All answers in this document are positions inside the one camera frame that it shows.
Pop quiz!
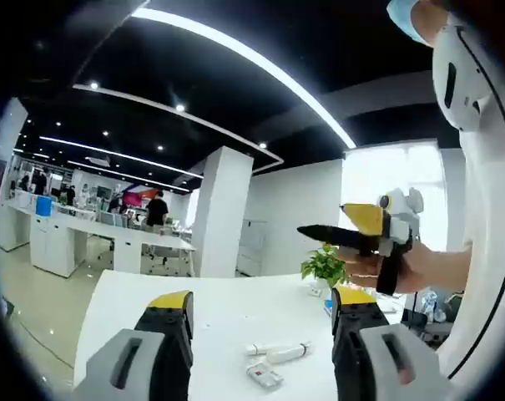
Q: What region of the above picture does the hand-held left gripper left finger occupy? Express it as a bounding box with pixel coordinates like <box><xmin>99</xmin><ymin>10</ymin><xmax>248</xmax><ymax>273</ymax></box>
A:
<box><xmin>73</xmin><ymin>289</ymin><xmax>194</xmax><ymax>401</ymax></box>

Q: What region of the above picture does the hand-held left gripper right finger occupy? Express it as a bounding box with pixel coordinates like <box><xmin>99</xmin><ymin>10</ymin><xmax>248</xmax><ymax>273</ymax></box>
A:
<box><xmin>331</xmin><ymin>287</ymin><xmax>445</xmax><ymax>401</ymax></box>

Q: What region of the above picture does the white skincare tube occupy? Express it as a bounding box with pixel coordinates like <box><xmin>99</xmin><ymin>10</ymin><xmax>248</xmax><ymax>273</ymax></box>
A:
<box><xmin>265</xmin><ymin>339</ymin><xmax>314</xmax><ymax>365</ymax></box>

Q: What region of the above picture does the slim skincare bottle red ring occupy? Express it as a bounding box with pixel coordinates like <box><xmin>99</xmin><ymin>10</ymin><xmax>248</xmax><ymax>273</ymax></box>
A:
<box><xmin>245</xmin><ymin>342</ymin><xmax>274</xmax><ymax>357</ymax></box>

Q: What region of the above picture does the blue storage box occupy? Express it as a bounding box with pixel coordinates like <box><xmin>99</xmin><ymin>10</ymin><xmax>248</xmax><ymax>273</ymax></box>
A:
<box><xmin>35</xmin><ymin>195</ymin><xmax>54</xmax><ymax>219</ymax></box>

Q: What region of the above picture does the person's right hand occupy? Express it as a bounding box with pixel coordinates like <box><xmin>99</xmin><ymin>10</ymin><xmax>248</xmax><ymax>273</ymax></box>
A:
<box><xmin>335</xmin><ymin>239</ymin><xmax>437</xmax><ymax>295</ymax></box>

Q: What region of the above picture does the green potted plant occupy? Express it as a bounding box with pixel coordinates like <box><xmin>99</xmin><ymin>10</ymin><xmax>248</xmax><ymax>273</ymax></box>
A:
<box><xmin>300</xmin><ymin>245</ymin><xmax>350</xmax><ymax>290</ymax></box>

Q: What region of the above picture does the bright window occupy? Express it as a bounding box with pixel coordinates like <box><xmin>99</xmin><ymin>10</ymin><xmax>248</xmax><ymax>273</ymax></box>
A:
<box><xmin>342</xmin><ymin>144</ymin><xmax>445</xmax><ymax>271</ymax></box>

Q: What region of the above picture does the dark office chair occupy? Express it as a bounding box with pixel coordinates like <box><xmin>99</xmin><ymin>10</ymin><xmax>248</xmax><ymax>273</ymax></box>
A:
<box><xmin>401</xmin><ymin>308</ymin><xmax>429</xmax><ymax>336</ymax></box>

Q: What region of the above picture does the clear plastic bag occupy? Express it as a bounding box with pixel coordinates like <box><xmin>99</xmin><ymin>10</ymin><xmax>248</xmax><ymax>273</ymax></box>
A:
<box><xmin>421</xmin><ymin>291</ymin><xmax>450</xmax><ymax>323</ymax></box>

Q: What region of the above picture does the white square pillar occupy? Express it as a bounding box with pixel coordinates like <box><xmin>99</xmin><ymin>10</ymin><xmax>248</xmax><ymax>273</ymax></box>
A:
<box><xmin>190</xmin><ymin>145</ymin><xmax>254</xmax><ymax>279</ymax></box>

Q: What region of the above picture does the white chest device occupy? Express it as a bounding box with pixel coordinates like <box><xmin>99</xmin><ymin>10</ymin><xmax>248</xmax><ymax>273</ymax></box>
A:
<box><xmin>431</xmin><ymin>16</ymin><xmax>505</xmax><ymax>134</ymax></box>

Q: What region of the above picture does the long white office desk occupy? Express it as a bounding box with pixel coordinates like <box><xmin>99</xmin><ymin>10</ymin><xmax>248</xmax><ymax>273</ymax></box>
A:
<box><xmin>0</xmin><ymin>199</ymin><xmax>198</xmax><ymax>280</ymax></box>

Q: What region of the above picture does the person's head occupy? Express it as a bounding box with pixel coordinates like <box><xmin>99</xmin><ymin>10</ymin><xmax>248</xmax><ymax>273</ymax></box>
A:
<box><xmin>409</xmin><ymin>0</ymin><xmax>450</xmax><ymax>48</ymax></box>

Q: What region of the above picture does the blue face mask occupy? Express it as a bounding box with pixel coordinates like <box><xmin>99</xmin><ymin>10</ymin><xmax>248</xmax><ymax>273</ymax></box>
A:
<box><xmin>386</xmin><ymin>0</ymin><xmax>429</xmax><ymax>46</ymax></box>

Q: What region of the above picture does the ceiling light strip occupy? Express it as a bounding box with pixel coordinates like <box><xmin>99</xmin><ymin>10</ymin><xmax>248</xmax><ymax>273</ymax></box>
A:
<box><xmin>130</xmin><ymin>7</ymin><xmax>358</xmax><ymax>150</ymax></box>
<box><xmin>38</xmin><ymin>135</ymin><xmax>205</xmax><ymax>180</ymax></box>

